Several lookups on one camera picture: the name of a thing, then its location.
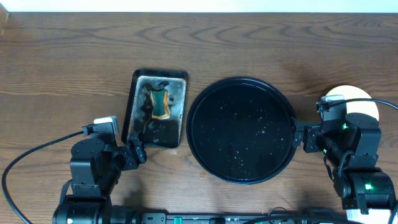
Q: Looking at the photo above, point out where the orange green scrub sponge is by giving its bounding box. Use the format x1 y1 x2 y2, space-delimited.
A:
150 90 170 119

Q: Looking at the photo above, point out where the yellow plate with ketchup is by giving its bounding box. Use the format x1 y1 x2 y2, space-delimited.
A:
325 85 380 121

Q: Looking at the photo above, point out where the black round tray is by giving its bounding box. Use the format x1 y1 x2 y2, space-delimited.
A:
186 77 296 185

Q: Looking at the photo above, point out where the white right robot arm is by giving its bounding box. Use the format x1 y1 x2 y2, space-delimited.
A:
292 113 397 223

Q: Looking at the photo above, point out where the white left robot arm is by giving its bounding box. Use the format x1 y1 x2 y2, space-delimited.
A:
52 134 147 224

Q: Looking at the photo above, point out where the black rectangular soapy tray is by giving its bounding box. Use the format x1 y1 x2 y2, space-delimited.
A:
121 68 188 148

